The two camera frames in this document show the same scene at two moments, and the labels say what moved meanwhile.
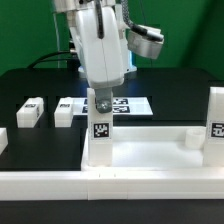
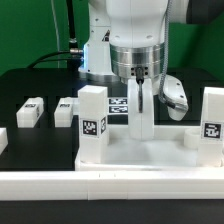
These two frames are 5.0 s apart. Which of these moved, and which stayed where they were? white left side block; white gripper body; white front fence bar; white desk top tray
Moved: white gripper body; white desk top tray
Stayed: white front fence bar; white left side block
